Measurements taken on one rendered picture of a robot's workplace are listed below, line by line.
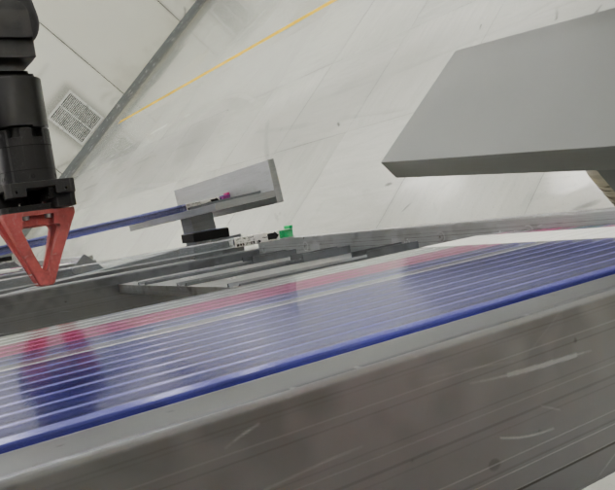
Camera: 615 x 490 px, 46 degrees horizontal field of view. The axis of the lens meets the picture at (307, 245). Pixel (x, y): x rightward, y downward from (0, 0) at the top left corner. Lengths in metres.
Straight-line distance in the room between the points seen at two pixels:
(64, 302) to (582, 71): 0.67
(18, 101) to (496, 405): 0.61
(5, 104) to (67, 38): 8.15
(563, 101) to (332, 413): 0.79
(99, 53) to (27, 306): 8.16
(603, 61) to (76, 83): 8.06
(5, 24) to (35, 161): 0.13
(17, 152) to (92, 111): 8.01
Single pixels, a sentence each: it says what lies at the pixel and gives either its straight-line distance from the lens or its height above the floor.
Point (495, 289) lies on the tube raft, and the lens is 0.31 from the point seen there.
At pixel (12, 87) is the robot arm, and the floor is 1.07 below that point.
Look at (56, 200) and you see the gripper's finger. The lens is 0.74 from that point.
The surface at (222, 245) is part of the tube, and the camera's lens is 0.83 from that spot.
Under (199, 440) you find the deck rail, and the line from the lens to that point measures 0.18.
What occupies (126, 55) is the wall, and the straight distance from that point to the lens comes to 9.06.
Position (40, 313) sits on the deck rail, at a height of 0.91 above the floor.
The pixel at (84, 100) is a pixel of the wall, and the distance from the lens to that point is 8.77.
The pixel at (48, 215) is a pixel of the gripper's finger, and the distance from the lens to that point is 0.75.
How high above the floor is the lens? 1.08
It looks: 24 degrees down
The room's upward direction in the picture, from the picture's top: 50 degrees counter-clockwise
